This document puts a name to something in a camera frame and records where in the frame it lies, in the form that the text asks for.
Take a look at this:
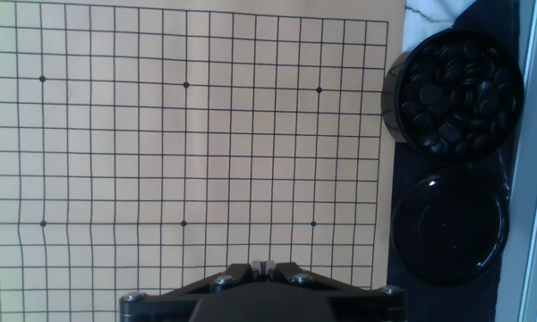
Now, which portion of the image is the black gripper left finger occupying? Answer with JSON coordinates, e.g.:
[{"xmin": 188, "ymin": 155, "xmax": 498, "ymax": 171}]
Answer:
[{"xmin": 118, "ymin": 261, "xmax": 263, "ymax": 322}]

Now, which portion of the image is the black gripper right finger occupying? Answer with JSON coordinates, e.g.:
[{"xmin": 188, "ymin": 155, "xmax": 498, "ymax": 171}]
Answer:
[{"xmin": 261, "ymin": 261, "xmax": 406, "ymax": 322}]

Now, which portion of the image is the tan go board mat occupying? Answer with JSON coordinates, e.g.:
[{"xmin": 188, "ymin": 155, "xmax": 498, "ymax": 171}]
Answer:
[{"xmin": 0, "ymin": 0, "xmax": 407, "ymax": 322}]

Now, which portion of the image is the black marble cloth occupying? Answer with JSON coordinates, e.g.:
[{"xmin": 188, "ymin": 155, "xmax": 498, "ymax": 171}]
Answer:
[{"xmin": 387, "ymin": 0, "xmax": 521, "ymax": 322}]

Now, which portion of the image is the black round bowl lid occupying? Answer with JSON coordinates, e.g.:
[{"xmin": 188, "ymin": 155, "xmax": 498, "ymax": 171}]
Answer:
[{"xmin": 390, "ymin": 172, "xmax": 510, "ymax": 287}]

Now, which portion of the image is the black round stone bowl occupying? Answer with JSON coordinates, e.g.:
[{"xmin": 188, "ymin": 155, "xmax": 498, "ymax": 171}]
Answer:
[{"xmin": 379, "ymin": 29, "xmax": 525, "ymax": 163}]

